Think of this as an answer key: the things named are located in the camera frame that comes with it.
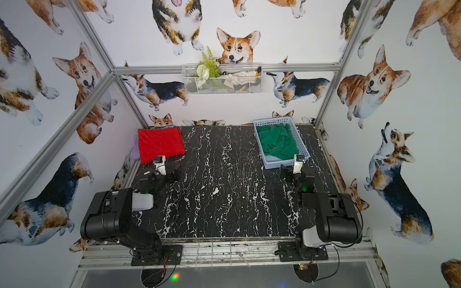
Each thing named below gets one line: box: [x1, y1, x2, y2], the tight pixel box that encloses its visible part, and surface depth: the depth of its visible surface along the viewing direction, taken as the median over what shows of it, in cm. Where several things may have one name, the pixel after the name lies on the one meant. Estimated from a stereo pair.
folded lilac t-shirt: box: [129, 134, 140, 161], surface depth 108 cm
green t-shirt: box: [255, 123, 300, 161], surface depth 112 cm
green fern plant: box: [195, 45, 222, 89], surface depth 84 cm
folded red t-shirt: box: [138, 127, 186, 164], surface depth 112 cm
